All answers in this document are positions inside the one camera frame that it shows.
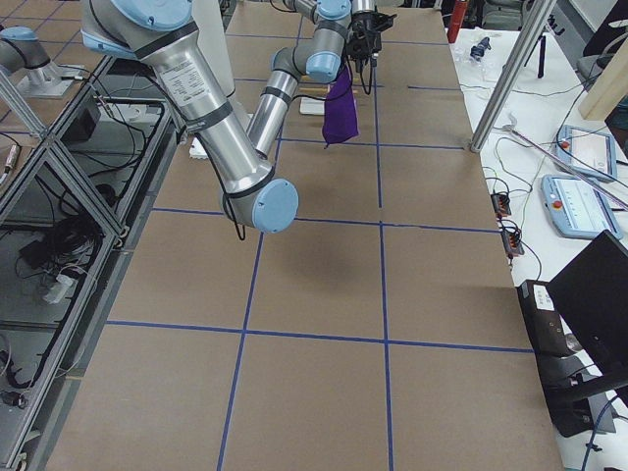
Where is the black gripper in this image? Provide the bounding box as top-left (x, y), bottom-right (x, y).
top-left (345, 34), bottom-right (366, 62)

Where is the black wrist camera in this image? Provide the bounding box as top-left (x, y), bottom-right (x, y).
top-left (351, 11), bottom-right (397, 57)

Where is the aluminium frame post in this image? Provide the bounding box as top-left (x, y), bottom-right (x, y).
top-left (469, 0), bottom-right (556, 153)

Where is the folded dark blue umbrella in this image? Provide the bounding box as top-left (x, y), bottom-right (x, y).
top-left (470, 36), bottom-right (492, 62)

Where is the black box with label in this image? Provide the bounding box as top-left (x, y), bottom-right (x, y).
top-left (517, 280), bottom-right (576, 358)

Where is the purple towel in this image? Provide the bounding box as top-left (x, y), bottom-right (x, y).
top-left (322, 66), bottom-right (359, 146)

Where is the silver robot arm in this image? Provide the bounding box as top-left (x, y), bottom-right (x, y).
top-left (1, 26), bottom-right (82, 98)
top-left (81, 1), bottom-right (354, 233)

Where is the reacher grabber stick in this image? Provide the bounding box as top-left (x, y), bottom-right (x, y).
top-left (501, 113), bottom-right (628, 213)

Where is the far blue teach pendant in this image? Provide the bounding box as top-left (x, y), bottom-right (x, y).
top-left (555, 125), bottom-right (617, 182)

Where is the near blue teach pendant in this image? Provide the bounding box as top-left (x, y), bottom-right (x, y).
top-left (541, 175), bottom-right (623, 239)

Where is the white pillar with base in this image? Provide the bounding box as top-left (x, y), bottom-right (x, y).
top-left (191, 0), bottom-right (252, 129)

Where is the red cylinder bottle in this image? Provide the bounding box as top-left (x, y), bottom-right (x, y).
top-left (446, 0), bottom-right (468, 44)

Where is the black monitor with stand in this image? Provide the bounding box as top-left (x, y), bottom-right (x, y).
top-left (544, 230), bottom-right (627, 438)

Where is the blue teach pendant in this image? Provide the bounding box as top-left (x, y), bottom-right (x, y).
top-left (555, 125), bottom-right (617, 182)
top-left (541, 175), bottom-right (623, 239)

